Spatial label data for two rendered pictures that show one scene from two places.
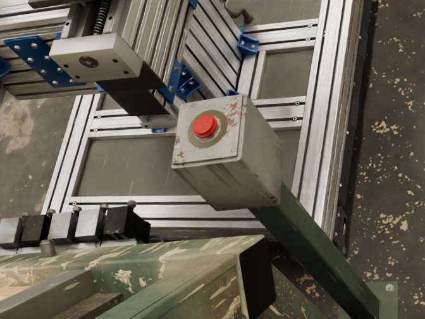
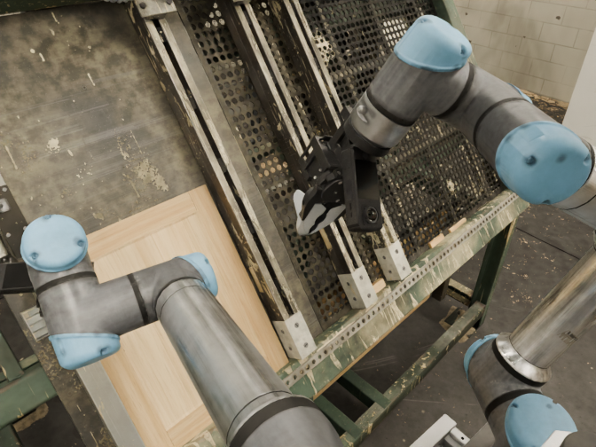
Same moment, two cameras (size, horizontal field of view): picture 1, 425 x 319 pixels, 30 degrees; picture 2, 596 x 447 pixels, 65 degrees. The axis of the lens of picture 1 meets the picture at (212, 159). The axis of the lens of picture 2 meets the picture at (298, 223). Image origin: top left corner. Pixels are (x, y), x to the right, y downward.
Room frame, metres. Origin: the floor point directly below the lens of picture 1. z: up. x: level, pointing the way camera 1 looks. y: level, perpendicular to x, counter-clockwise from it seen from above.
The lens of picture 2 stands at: (1.16, -0.25, 2.01)
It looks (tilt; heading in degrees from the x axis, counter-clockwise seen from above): 35 degrees down; 93
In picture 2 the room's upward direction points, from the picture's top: straight up
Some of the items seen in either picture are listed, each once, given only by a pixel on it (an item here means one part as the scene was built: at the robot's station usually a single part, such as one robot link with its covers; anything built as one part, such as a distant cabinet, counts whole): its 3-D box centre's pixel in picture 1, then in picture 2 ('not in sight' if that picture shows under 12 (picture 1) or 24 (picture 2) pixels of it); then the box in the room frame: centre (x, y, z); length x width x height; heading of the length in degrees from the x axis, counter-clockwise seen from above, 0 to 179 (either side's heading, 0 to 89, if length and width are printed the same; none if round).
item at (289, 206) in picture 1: (320, 257); not in sight; (0.79, -0.03, 0.38); 0.06 x 0.06 x 0.75; 48
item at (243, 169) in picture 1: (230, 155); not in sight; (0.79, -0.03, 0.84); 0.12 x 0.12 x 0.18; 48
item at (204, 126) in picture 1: (206, 127); not in sight; (0.79, -0.03, 0.93); 0.04 x 0.04 x 0.02
